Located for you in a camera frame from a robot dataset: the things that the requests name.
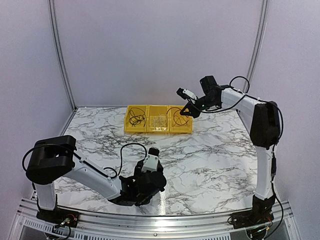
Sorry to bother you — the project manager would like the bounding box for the left aluminium corner post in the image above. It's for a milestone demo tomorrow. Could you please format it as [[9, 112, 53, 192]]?
[[47, 0, 77, 111]]

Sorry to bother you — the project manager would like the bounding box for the left yellow bin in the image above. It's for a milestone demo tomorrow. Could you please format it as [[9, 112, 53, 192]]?
[[124, 105, 148, 133]]

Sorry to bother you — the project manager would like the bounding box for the middle yellow bin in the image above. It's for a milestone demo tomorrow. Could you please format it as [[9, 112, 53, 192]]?
[[146, 105, 170, 133]]

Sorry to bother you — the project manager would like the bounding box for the aluminium front frame rail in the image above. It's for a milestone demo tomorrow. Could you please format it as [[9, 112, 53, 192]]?
[[9, 197, 301, 240]]

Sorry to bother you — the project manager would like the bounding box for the red wire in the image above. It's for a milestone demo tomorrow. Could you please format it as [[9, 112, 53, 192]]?
[[168, 106, 186, 126], [173, 113, 190, 128]]

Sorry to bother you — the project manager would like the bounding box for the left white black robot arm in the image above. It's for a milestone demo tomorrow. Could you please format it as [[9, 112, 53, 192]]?
[[22, 135, 167, 226]]

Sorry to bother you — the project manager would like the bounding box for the right yellow bin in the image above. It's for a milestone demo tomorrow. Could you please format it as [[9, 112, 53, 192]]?
[[166, 105, 193, 134]]

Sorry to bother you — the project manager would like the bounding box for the yellow bin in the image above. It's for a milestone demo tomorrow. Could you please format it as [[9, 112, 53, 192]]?
[[146, 105, 170, 133], [124, 105, 148, 133], [166, 105, 193, 134]]

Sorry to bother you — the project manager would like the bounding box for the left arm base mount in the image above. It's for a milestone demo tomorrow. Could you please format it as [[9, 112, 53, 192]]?
[[36, 208, 80, 228]]

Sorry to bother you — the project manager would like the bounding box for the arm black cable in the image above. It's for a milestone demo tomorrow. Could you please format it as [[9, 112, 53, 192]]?
[[21, 143, 149, 180], [199, 76, 286, 236]]

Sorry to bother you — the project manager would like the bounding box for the aluminium corner post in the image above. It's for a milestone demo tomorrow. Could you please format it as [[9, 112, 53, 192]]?
[[243, 0, 270, 92], [47, 0, 77, 111]]

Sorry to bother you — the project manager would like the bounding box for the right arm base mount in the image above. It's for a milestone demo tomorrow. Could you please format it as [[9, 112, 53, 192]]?
[[227, 210, 274, 229]]

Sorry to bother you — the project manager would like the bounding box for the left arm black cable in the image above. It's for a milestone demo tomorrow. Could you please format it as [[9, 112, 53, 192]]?
[[21, 143, 149, 180]]

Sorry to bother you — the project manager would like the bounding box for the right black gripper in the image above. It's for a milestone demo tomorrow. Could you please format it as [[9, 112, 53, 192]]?
[[179, 95, 219, 119]]

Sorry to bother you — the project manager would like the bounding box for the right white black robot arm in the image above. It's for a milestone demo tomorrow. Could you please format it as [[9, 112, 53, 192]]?
[[176, 75, 283, 228]]

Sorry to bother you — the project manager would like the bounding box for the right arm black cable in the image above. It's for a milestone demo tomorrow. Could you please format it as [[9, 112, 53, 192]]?
[[199, 76, 286, 236]]

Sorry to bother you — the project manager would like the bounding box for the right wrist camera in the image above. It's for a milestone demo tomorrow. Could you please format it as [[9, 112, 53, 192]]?
[[176, 88, 198, 101]]

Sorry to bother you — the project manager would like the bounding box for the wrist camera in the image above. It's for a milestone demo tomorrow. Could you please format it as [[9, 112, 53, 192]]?
[[141, 147, 160, 173], [176, 88, 198, 101]]

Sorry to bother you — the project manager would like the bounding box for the right aluminium corner post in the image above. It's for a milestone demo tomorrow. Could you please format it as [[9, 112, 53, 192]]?
[[243, 0, 270, 92]]

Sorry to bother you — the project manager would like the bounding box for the black wire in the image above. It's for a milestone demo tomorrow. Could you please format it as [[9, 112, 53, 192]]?
[[128, 113, 148, 128], [128, 106, 148, 123]]

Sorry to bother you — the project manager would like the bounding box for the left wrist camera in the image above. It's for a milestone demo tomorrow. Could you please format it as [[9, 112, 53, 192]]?
[[141, 147, 160, 173]]

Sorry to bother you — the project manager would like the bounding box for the white wire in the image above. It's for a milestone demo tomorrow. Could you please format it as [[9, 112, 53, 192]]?
[[151, 113, 168, 128]]

